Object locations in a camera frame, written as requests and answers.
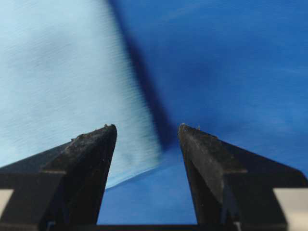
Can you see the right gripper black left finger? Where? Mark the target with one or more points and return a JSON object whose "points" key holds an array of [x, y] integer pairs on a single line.
{"points": [[59, 188]]}

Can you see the light blue towel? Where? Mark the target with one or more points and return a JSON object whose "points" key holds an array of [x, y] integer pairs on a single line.
{"points": [[65, 70]]}

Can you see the dark blue table cloth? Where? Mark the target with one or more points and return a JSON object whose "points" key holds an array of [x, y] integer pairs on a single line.
{"points": [[237, 69]]}

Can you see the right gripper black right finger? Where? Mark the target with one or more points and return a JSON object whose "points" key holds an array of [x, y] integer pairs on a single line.
{"points": [[237, 190]]}

